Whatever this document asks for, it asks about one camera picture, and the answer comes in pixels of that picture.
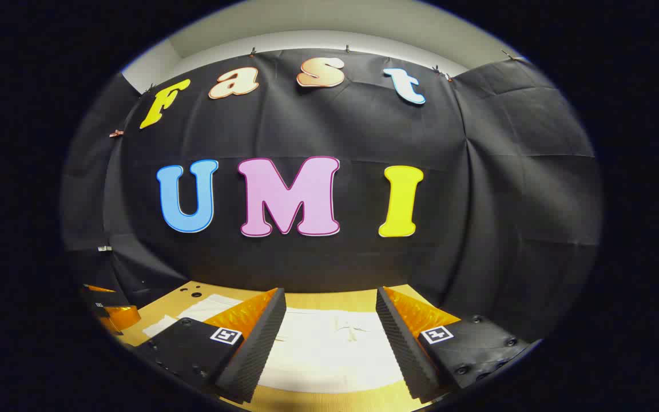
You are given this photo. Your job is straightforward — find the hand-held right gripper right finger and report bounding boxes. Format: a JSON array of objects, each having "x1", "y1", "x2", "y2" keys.
[{"x1": 376, "y1": 286, "x2": 538, "y2": 402}]

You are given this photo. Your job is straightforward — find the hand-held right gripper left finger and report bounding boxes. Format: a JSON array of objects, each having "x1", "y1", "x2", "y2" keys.
[{"x1": 134, "y1": 288, "x2": 287, "y2": 404}]

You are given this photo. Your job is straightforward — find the black backdrop cloth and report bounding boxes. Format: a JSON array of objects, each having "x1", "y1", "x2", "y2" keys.
[{"x1": 61, "y1": 49, "x2": 602, "y2": 344}]

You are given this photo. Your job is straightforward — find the white jeans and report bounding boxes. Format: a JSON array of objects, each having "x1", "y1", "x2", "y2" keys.
[{"x1": 142, "y1": 294, "x2": 422, "y2": 394}]

